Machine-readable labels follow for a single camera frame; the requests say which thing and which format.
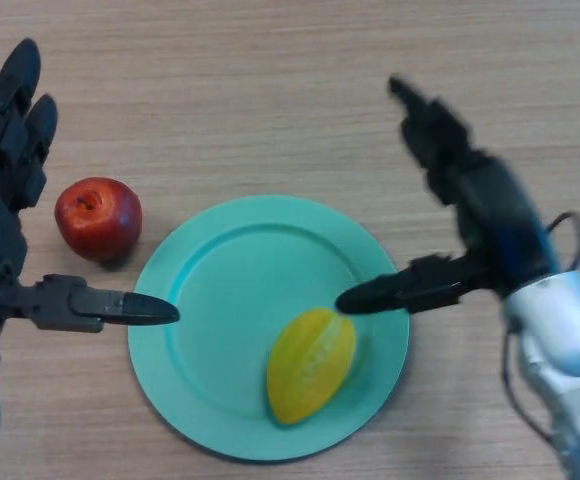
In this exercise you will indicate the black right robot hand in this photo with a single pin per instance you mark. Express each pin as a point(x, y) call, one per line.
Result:
point(500, 220)

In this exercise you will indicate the yellow starfruit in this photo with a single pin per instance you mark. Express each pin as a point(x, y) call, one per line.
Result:
point(310, 370)

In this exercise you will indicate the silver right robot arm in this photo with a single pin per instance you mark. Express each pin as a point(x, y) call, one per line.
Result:
point(570, 340)

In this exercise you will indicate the green round plate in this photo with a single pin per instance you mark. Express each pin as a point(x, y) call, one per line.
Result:
point(220, 325)

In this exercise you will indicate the red apple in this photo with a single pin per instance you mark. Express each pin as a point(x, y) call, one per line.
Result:
point(100, 220)

